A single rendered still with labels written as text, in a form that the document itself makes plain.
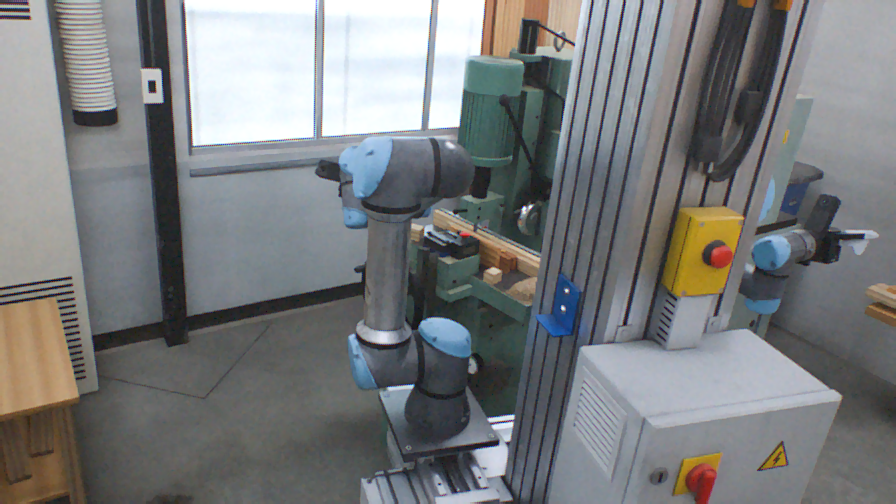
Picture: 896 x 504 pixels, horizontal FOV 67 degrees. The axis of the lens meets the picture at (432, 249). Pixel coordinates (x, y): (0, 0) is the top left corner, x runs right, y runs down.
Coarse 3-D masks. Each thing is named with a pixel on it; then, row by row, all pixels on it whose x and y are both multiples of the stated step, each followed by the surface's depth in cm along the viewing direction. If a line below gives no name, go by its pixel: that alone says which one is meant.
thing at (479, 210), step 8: (488, 192) 225; (464, 200) 218; (472, 200) 217; (480, 200) 217; (488, 200) 218; (496, 200) 221; (464, 208) 219; (472, 208) 216; (480, 208) 216; (488, 208) 219; (464, 216) 219; (472, 216) 217; (480, 216) 218; (488, 216) 221; (496, 216) 224
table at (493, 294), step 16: (432, 224) 241; (416, 256) 224; (480, 272) 208; (512, 272) 210; (464, 288) 204; (480, 288) 204; (496, 288) 199; (496, 304) 200; (512, 304) 195; (528, 304) 192; (528, 320) 194
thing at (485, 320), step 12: (444, 300) 218; (456, 300) 213; (444, 312) 219; (456, 312) 215; (468, 312) 210; (480, 312) 206; (492, 312) 210; (468, 324) 211; (480, 324) 208; (492, 324) 211; (504, 324) 216; (480, 336) 210
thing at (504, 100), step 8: (504, 96) 189; (504, 104) 190; (512, 112) 194; (512, 120) 195; (520, 136) 200; (528, 152) 205; (528, 160) 207; (536, 176) 212; (536, 184) 216; (544, 184) 214; (536, 192) 216; (544, 192) 214
